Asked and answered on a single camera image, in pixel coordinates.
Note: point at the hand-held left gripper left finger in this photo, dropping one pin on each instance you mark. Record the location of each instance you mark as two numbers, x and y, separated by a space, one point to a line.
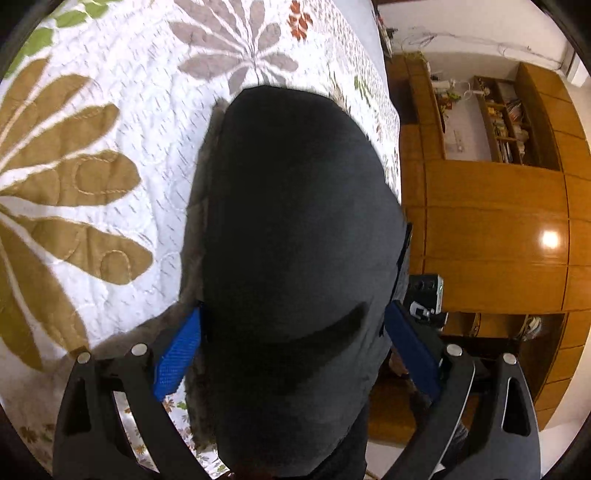
178 350

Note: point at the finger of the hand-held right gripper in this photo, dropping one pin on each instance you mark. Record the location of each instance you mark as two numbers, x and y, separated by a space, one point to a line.
402 263

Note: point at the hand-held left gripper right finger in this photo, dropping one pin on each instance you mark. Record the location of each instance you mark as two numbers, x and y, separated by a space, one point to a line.
413 346

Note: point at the black pants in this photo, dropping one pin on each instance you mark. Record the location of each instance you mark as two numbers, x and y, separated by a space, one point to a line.
295 230

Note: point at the wooden wardrobe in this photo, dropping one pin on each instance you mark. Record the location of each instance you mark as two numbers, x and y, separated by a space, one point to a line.
494 207

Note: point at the row of books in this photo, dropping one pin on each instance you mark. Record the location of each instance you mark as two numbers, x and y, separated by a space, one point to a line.
510 115

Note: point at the grey bed sheet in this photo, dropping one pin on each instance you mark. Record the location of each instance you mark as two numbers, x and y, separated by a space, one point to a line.
377 27

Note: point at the white air conditioner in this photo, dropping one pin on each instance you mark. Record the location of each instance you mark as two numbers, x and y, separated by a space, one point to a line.
577 71

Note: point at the floral quilted bed cover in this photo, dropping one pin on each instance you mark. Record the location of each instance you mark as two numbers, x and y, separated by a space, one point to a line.
115 92

